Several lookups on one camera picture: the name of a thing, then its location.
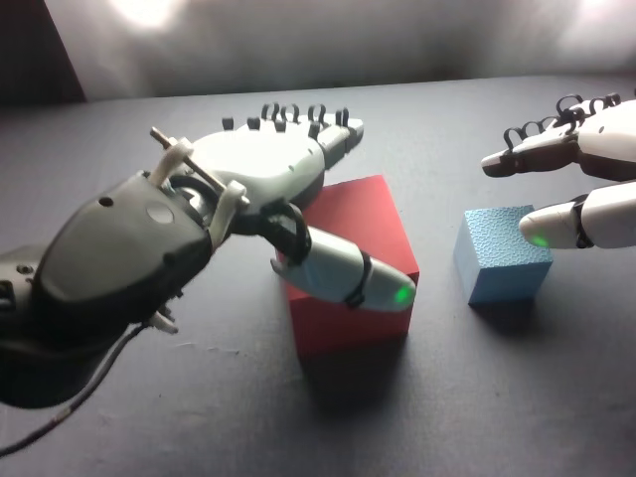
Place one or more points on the grey table cloth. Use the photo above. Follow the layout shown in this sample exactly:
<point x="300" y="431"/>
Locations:
<point x="472" y="397"/>

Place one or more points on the blue foam cube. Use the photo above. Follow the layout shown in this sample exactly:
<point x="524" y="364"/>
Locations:
<point x="497" y="263"/>

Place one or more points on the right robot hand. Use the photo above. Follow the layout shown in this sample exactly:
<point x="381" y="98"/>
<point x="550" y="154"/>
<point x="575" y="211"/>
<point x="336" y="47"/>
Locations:
<point x="606" y="144"/>

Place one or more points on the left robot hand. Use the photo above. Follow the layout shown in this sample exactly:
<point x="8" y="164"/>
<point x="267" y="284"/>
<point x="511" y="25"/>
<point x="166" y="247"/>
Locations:
<point x="268" y="154"/>

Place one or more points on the red cube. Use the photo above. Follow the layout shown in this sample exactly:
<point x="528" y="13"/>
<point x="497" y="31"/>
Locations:
<point x="358" y="323"/>

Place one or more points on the black curtain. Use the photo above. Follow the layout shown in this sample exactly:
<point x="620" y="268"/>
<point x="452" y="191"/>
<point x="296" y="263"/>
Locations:
<point x="30" y="59"/>

